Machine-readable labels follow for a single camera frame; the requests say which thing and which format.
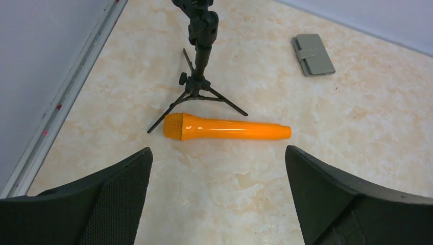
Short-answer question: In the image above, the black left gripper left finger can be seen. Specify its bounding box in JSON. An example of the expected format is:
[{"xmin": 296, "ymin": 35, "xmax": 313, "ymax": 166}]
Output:
[{"xmin": 1, "ymin": 147, "xmax": 153, "ymax": 244}]

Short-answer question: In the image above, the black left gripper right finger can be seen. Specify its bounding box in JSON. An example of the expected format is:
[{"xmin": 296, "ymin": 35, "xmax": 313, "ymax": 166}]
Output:
[{"xmin": 285, "ymin": 145, "xmax": 432, "ymax": 244}]

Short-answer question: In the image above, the grey leather card holder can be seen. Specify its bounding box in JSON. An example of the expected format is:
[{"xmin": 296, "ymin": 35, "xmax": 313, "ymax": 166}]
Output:
[{"xmin": 292, "ymin": 34, "xmax": 336, "ymax": 77}]

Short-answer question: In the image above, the orange toy microphone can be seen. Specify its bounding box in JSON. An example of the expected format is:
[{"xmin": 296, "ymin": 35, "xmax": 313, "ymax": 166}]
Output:
[{"xmin": 163, "ymin": 113, "xmax": 292, "ymax": 141}]

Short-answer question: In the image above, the black tripod microphone stand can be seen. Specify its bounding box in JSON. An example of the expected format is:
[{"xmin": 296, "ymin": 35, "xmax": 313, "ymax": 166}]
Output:
[{"xmin": 147, "ymin": 0, "xmax": 248, "ymax": 134}]

